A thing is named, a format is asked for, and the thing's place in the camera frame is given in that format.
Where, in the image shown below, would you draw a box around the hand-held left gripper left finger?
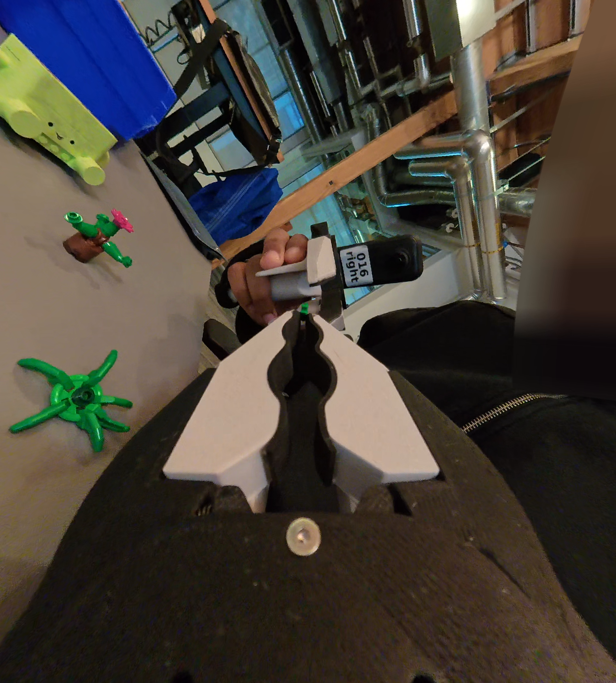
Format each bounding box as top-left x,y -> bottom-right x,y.
163,311 -> 298,513

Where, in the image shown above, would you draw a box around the black-framed wooden desk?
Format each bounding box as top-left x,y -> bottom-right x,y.
150,0 -> 286,185

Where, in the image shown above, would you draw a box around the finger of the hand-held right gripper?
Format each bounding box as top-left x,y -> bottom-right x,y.
306,236 -> 338,301

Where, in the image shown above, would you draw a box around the blue bag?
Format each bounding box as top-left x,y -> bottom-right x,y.
188,168 -> 283,246

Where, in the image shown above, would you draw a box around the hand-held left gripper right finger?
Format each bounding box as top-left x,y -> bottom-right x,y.
310,314 -> 441,513

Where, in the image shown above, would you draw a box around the silver ventilation ducts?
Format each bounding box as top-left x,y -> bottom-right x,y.
281,0 -> 554,300

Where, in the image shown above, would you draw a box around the wooden ceiling beam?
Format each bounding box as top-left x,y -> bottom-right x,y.
212,88 -> 458,262

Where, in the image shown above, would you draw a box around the person's right hand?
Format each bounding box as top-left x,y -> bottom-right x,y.
228,227 -> 309,326

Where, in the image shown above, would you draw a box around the green leaf rosette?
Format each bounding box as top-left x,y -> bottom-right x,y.
9,349 -> 134,453

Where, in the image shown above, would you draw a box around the person's black jacket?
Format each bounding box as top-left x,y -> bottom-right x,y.
359,301 -> 616,683

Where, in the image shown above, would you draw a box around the lime green toy pot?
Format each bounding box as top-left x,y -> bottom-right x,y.
0,36 -> 118,186

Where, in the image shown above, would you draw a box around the blue plastic bin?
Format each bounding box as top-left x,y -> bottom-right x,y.
0,0 -> 177,142

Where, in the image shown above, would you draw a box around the toy cactus with pink flower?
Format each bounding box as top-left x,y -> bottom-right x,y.
63,209 -> 134,269

